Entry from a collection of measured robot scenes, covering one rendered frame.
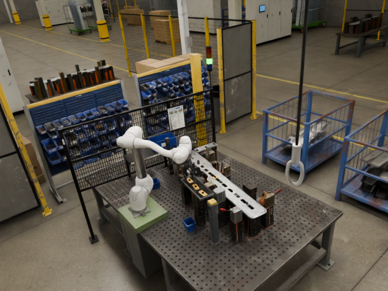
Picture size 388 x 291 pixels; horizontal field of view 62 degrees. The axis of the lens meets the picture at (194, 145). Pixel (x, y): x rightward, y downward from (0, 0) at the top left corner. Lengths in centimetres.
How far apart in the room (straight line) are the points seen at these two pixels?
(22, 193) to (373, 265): 436
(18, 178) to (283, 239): 342
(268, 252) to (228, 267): 38
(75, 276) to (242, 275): 203
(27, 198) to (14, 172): 45
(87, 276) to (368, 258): 307
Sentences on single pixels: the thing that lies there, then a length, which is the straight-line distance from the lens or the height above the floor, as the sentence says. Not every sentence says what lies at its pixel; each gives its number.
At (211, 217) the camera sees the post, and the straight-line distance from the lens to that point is 283.
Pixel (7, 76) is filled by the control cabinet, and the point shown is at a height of 102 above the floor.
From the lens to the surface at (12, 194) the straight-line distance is 495.
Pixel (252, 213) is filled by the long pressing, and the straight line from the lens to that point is 287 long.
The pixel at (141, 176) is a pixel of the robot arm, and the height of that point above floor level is 109.
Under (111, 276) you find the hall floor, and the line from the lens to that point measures 394.
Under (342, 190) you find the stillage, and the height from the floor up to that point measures 19.
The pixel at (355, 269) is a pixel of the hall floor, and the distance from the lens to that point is 397.
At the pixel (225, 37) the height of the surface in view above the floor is 181.
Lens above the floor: 285
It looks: 28 degrees down
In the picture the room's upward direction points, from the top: 6 degrees counter-clockwise
